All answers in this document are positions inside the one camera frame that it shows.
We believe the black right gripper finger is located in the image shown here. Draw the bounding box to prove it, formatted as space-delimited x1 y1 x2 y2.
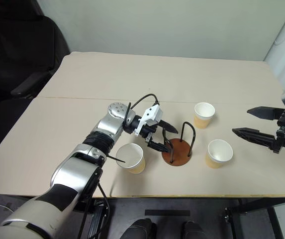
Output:
246 106 285 122
232 127 279 153

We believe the black table frame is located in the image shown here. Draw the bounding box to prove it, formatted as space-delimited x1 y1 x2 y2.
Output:
223 198 285 239

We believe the black left arm wrist cable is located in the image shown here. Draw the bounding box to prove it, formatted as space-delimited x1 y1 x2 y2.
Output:
123 93 161 127

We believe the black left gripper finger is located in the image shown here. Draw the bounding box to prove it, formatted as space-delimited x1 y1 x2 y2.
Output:
156 119 179 134
146 139 174 153

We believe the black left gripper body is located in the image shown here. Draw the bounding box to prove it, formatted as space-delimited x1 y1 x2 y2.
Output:
140 120 165 144

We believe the paper cup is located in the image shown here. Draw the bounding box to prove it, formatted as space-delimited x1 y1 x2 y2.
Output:
115 143 146 174
205 139 234 169
193 102 216 129

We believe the wire cup holder brown base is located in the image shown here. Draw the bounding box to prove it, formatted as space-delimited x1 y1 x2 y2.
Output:
161 121 196 167

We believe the dark rounded shape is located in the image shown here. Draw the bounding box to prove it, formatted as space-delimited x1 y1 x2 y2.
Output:
120 218 158 239
181 220 203 239

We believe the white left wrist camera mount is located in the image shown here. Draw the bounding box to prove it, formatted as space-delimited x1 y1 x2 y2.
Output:
133 104 163 136

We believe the thin black hanging cable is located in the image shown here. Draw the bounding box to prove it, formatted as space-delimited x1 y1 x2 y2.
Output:
77 174 111 239

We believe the black cable tie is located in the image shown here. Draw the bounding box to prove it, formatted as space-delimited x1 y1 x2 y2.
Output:
107 155 126 164

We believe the black office chair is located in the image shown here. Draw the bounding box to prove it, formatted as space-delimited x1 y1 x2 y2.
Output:
0 0 71 118

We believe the black flat strip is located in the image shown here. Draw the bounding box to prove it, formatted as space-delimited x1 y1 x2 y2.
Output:
144 210 191 217

